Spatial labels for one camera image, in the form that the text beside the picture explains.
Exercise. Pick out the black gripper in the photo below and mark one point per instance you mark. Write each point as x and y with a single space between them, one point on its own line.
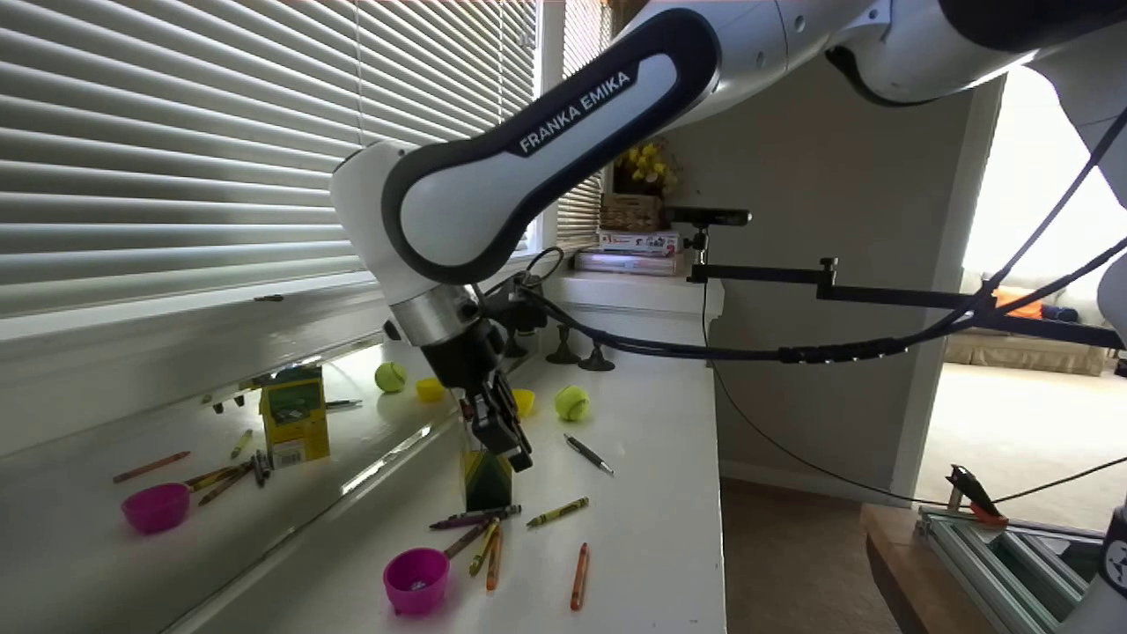
469 364

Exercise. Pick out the orange-red crayon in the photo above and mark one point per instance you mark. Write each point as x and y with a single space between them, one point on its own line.
578 587

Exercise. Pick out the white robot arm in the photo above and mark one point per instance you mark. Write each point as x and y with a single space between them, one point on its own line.
440 219

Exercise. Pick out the yellow green crayon box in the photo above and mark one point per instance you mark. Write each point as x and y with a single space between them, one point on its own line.
485 479

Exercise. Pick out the yellow crayon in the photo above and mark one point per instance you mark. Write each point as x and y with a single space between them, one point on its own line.
485 549

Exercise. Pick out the brown crayon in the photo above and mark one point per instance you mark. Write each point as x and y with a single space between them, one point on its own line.
466 541

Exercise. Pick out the yellow-green crayon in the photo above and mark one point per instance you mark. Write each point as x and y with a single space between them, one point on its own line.
558 510

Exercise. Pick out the dark purple crayon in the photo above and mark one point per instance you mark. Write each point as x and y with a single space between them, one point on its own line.
473 515

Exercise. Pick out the orange crayon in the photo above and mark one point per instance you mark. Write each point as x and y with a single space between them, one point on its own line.
495 563

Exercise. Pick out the yellow plastic cup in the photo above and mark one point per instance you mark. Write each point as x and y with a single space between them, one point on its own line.
525 404

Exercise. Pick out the green plastic cup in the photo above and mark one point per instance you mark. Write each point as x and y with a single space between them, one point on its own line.
574 407

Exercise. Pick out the black pen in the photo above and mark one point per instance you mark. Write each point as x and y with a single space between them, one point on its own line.
588 453

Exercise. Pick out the black candle holder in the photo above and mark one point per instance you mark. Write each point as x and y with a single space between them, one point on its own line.
597 360
565 351

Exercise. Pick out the magenta plastic cup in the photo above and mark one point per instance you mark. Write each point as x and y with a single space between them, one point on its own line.
419 582

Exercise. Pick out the stack of books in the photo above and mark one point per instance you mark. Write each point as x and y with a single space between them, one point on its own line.
656 254

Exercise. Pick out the white window blinds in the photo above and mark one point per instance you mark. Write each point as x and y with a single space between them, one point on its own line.
183 148

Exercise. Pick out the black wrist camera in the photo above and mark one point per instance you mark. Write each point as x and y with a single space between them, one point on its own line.
515 305

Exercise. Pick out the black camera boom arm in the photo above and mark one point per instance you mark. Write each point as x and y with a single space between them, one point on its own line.
960 312

